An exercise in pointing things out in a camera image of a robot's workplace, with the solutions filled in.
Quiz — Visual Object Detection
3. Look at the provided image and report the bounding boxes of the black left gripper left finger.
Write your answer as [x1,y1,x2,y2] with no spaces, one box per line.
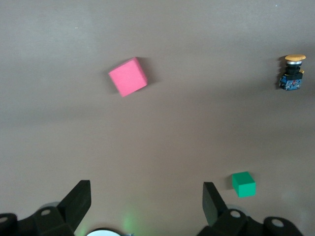
[0,180,92,236]

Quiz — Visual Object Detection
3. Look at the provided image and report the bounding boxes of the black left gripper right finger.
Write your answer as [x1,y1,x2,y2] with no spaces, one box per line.
[196,181,304,236]

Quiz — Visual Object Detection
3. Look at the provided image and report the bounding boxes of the orange-capped push button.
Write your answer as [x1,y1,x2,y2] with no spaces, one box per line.
[278,54,307,91]

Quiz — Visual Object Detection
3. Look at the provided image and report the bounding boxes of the green foam cube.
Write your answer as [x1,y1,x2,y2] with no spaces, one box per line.
[231,171,256,198]

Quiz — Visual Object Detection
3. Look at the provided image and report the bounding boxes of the red foam cube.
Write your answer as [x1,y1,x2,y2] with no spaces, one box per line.
[108,57,148,98]

